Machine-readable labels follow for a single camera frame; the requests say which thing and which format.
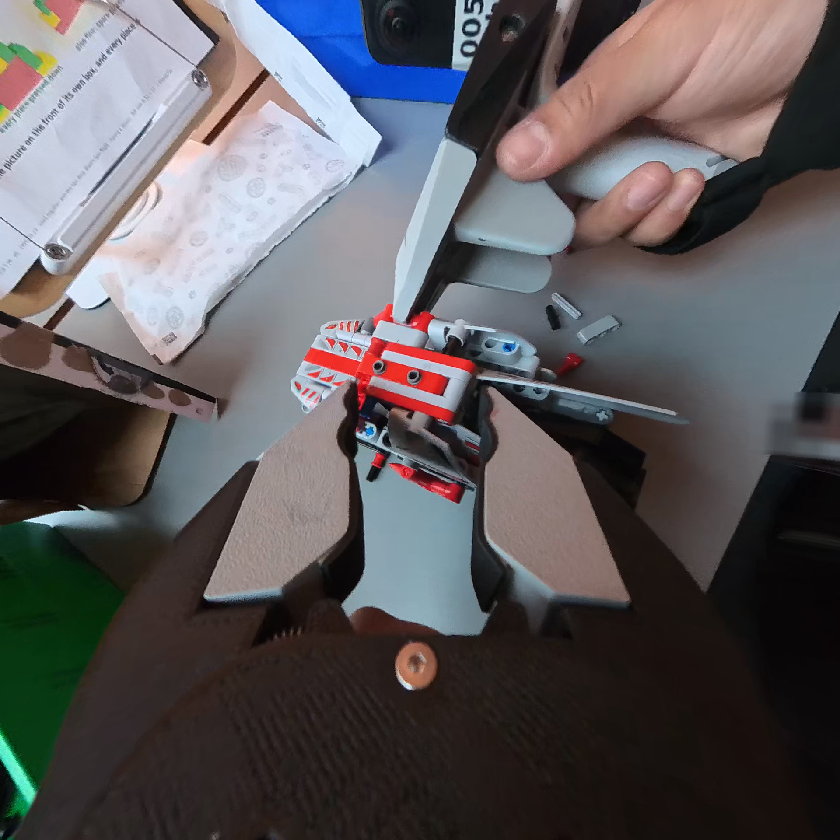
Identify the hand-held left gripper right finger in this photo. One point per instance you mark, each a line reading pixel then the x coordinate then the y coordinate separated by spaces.
pixel 551 518

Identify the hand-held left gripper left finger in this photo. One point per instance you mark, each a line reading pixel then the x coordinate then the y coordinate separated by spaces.
pixel 289 518

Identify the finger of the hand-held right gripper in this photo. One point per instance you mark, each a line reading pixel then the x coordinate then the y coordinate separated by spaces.
pixel 430 229

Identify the red and white lego model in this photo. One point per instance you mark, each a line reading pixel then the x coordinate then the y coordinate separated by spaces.
pixel 420 374

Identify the light grey lego axle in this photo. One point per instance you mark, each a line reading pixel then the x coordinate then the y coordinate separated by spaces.
pixel 566 306

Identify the blue plastic bin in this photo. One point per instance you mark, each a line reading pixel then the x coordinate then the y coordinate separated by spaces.
pixel 315 39

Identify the small grey lego beam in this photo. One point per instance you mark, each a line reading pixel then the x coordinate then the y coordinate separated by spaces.
pixel 598 329

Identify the small red lego connector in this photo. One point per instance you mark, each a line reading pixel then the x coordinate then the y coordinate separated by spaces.
pixel 572 363

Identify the person's right hand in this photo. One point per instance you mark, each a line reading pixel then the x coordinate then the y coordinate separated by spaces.
pixel 689 79

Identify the plain white paper bag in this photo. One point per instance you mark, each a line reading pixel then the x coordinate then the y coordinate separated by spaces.
pixel 328 105

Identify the printed white paper bag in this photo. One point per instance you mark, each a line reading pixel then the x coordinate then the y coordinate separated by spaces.
pixel 216 216

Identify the dark brown rounded board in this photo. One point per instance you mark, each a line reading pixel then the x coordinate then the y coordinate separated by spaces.
pixel 79 453

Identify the light wooden board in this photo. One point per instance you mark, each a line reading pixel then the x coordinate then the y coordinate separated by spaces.
pixel 229 98

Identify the printed cardboard box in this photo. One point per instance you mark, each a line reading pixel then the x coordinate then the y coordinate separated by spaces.
pixel 79 361

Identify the green plastic bin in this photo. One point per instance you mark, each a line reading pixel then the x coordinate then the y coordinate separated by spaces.
pixel 46 623

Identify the silver sheet holder bar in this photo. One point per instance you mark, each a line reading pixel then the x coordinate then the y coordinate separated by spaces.
pixel 131 170

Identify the printed instruction sheet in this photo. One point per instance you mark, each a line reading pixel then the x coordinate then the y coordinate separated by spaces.
pixel 98 98

